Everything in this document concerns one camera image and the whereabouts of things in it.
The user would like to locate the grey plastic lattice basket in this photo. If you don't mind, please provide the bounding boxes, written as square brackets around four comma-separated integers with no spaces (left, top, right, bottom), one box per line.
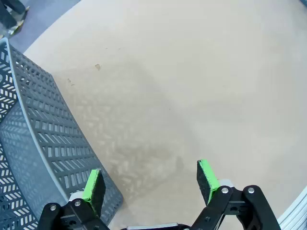
[0,38,124,230]

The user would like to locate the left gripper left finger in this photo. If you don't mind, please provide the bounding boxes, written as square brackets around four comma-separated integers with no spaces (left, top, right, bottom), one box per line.
[38,169,109,230]

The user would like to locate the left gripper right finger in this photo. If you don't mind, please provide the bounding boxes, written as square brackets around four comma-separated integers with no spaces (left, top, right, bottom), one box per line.
[190,159,282,230]

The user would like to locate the black and yellow object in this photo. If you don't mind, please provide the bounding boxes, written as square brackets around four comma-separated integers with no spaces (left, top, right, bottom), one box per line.
[0,0,31,38]

